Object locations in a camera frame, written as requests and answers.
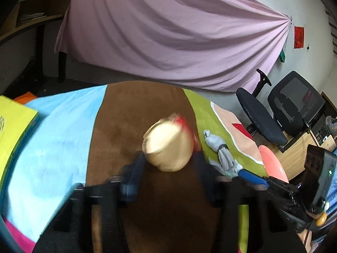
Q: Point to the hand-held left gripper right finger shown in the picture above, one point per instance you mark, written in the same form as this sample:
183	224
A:
208	184

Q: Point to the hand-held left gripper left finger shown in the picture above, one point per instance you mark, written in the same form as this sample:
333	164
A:
131	181

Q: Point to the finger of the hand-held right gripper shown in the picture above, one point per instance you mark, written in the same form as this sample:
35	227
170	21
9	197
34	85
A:
252	176

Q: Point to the pink plastic bucket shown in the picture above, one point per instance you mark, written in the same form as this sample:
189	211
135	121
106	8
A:
272	163

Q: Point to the cut sweet potato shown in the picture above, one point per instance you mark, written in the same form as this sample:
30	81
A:
165	147

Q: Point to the person's right hand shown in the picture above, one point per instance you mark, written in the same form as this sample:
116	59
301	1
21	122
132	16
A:
321	218

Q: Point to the light wooden desk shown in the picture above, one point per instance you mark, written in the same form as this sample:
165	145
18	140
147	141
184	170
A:
295	158

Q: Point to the computer keyboard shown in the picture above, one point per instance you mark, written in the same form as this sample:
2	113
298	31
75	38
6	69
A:
321	134

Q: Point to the black office chair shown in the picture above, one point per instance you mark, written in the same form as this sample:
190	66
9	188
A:
260	121

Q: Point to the multicolour patchwork blanket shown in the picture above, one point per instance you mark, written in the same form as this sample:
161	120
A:
65	150

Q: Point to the yellow book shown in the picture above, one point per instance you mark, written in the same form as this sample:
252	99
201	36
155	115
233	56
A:
15	126

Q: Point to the red paper decoration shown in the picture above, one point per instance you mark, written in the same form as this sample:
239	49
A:
299	37

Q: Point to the pink hanging sheet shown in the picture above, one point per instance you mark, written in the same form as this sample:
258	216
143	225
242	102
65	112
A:
163	31

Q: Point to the papers in shelf cubby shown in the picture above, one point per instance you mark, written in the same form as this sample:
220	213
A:
31	18

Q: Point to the wooden shelf desk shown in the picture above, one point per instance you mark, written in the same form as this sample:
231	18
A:
39	5

